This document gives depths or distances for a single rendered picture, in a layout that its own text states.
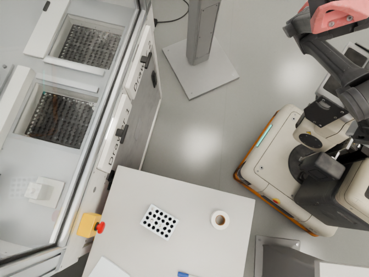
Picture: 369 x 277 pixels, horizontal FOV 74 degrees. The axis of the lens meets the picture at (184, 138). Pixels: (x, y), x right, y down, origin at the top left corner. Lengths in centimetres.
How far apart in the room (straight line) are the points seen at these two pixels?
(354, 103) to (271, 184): 102
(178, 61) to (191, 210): 134
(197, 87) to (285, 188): 97
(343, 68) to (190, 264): 81
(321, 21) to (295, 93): 180
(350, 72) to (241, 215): 62
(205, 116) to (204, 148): 25
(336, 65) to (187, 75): 137
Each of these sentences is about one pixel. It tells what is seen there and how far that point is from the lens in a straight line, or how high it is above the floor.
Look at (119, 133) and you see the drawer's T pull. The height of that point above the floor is 91.
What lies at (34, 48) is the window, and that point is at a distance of 54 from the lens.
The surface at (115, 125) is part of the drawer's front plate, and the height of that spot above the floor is 93.
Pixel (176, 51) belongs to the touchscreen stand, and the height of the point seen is 4.
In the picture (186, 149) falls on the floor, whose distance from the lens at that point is 181.
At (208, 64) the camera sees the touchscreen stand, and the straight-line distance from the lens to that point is 205.
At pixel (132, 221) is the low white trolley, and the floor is 76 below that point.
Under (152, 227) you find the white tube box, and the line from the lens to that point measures 100.
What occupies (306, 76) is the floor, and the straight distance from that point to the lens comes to 229.
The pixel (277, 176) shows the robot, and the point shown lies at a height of 28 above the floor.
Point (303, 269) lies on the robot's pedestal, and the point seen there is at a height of 55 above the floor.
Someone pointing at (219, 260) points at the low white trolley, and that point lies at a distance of 104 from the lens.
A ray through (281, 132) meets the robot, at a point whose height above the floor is 28.
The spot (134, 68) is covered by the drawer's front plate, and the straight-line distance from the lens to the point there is 99.
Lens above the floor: 177
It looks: 75 degrees down
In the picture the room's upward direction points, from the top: 6 degrees clockwise
